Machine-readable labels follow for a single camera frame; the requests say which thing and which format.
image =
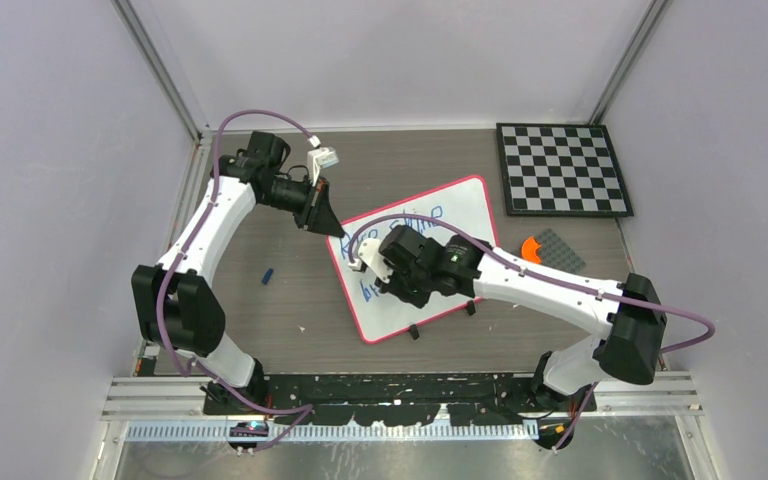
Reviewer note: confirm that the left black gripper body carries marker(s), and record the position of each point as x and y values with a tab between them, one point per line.
304	214

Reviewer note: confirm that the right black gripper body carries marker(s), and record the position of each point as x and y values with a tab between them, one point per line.
410	284

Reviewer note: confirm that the blue marker cap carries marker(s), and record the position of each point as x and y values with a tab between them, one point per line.
267	276

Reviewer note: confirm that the white whiteboard pink rim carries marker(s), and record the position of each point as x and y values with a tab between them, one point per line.
464	203

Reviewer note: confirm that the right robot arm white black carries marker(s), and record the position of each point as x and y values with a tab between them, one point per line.
625	330

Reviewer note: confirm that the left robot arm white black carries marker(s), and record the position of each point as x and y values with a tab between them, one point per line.
175	305

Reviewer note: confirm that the orange curved block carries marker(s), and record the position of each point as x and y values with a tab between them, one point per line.
530	250

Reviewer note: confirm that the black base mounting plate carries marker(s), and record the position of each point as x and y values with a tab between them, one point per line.
400	400

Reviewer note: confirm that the grey lego baseplate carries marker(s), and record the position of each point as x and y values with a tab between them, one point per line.
557	254

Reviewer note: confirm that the black white checkerboard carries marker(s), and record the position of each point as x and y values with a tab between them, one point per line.
560	170

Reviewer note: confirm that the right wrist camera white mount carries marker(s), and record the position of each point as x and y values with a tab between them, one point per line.
367	257

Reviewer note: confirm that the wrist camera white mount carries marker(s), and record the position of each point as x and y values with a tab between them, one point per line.
319	157
367	257

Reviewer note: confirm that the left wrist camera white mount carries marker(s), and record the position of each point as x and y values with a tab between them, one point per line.
319	157

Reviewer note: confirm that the white slotted cable duct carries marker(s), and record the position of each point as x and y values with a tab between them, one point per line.
261	431

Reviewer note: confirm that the aluminium frame rail front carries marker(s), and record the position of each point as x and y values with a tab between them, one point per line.
155	398

